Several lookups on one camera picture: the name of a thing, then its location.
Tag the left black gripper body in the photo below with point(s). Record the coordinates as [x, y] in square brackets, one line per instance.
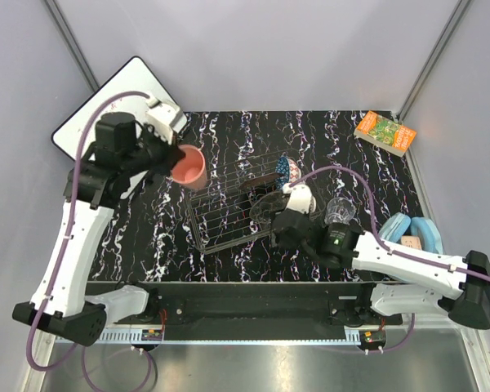
[159, 150]

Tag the pink plastic cup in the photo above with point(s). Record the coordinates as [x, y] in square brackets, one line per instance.
[190, 171]

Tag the clear drinking glass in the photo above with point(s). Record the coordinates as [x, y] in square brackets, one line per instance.
[339, 210]

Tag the wire dish rack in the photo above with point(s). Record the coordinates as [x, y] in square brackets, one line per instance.
[219, 213]

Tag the clear glass square plate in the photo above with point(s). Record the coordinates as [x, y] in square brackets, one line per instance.
[267, 207]

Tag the blue orange patterned bowl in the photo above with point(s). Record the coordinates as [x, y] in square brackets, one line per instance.
[287, 170]

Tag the red floral plate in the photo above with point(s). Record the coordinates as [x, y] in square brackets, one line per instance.
[266, 182]

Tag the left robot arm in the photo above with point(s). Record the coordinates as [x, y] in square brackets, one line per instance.
[60, 305]

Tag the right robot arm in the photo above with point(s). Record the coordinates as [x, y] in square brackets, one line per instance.
[457, 286]

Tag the small pink white plug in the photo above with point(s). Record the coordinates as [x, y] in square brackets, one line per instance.
[411, 241]

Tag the white whiteboard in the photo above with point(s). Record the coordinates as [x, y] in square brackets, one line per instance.
[106, 110]

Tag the light blue headphones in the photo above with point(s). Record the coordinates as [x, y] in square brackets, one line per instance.
[400, 224]

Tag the orange green book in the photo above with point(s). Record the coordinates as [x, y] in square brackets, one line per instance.
[384, 133]

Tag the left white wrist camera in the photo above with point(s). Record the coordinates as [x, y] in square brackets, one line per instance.
[166, 117]

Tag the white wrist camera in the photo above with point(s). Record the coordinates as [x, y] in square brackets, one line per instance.
[300, 198]
[166, 117]

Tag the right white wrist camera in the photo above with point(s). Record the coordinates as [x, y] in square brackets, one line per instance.
[300, 198]

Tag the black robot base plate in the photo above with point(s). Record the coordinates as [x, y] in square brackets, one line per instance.
[337, 302]

